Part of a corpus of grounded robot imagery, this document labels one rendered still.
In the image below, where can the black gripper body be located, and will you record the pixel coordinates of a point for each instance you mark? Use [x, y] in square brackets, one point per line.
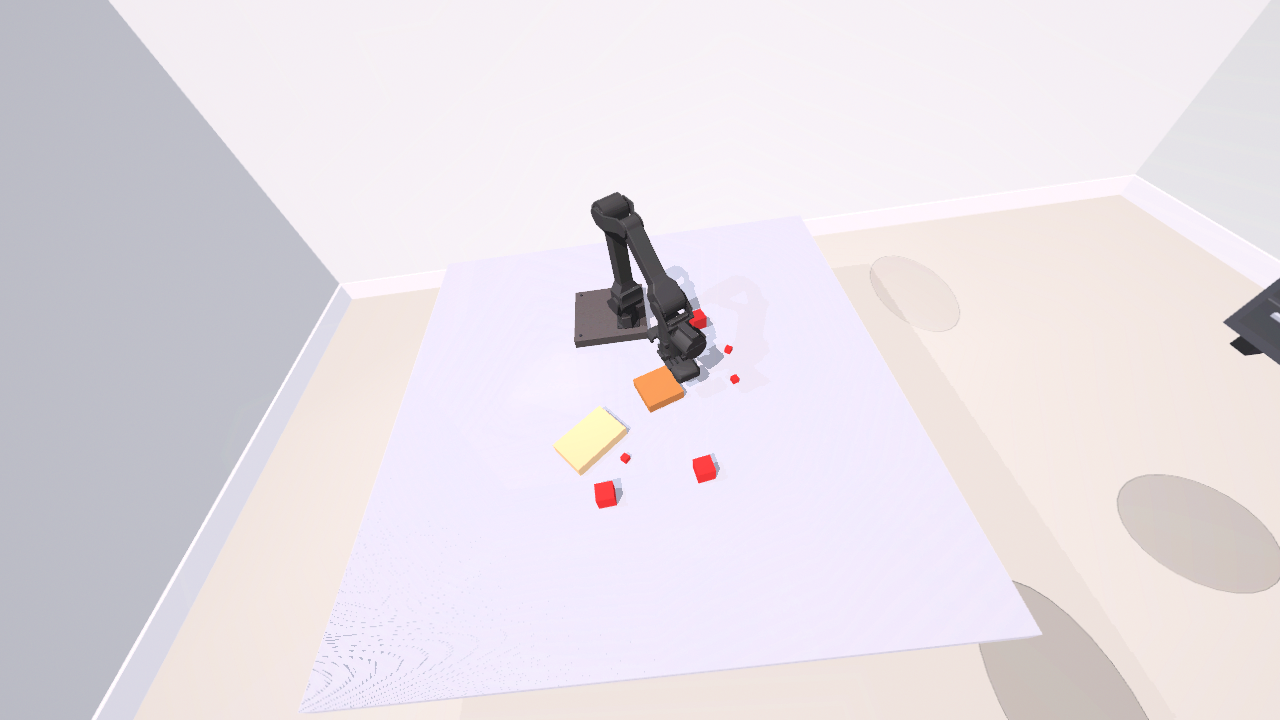
[682, 370]

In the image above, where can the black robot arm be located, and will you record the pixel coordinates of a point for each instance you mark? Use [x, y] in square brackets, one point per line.
[611, 215]

